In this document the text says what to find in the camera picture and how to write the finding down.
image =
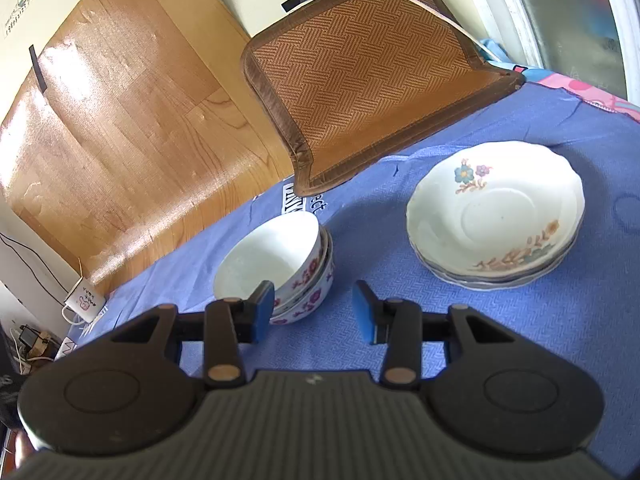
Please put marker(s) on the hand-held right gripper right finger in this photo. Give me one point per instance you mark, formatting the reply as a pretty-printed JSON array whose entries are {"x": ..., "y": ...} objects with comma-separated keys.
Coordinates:
[{"x": 362, "y": 310}]

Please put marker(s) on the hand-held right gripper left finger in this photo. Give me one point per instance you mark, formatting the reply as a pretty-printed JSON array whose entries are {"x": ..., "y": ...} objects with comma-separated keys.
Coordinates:
[{"x": 265, "y": 306}]

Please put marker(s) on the white floral bowl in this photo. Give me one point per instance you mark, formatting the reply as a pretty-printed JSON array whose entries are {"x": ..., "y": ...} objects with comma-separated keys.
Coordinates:
[
  {"x": 312, "y": 307},
  {"x": 320, "y": 270},
  {"x": 265, "y": 255}
]

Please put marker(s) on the white floral plate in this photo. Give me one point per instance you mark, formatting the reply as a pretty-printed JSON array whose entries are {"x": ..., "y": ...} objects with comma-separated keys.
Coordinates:
[
  {"x": 500, "y": 210},
  {"x": 500, "y": 276},
  {"x": 492, "y": 286}
]

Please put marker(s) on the blue printed cloth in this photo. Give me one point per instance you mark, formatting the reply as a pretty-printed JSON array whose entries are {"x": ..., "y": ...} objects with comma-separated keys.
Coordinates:
[{"x": 500, "y": 340}]

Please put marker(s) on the white mug with red print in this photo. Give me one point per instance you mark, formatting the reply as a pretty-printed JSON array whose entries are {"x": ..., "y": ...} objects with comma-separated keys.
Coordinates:
[{"x": 86, "y": 302}]

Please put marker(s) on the wood-grain board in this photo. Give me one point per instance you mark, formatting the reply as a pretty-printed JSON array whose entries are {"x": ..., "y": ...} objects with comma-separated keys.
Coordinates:
[{"x": 125, "y": 135}]

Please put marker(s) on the brown woven mat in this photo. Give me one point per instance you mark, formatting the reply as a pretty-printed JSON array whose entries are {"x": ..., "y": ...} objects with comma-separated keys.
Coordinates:
[{"x": 370, "y": 75}]

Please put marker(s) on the black power adapter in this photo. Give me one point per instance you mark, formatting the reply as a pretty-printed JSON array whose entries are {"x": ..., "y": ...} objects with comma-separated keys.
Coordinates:
[{"x": 31, "y": 339}]

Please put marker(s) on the pink printed cloth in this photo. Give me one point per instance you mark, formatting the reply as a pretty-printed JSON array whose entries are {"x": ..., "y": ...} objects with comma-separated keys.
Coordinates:
[{"x": 580, "y": 87}]

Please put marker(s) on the black tape strip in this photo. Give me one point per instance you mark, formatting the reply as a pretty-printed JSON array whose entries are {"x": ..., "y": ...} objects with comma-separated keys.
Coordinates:
[{"x": 38, "y": 67}]

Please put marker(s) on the white window frame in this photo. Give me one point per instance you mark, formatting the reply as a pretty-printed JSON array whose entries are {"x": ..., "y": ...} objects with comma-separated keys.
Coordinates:
[{"x": 505, "y": 10}]

